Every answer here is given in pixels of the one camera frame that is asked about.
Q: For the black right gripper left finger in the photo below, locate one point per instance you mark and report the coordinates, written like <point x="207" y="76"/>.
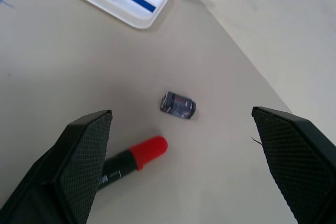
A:
<point x="65" y="171"/>

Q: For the black marker with red cap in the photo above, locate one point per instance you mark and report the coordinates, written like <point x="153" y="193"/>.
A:
<point x="149" y="150"/>

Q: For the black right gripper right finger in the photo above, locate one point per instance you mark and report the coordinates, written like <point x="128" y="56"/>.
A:
<point x="296" y="155"/>

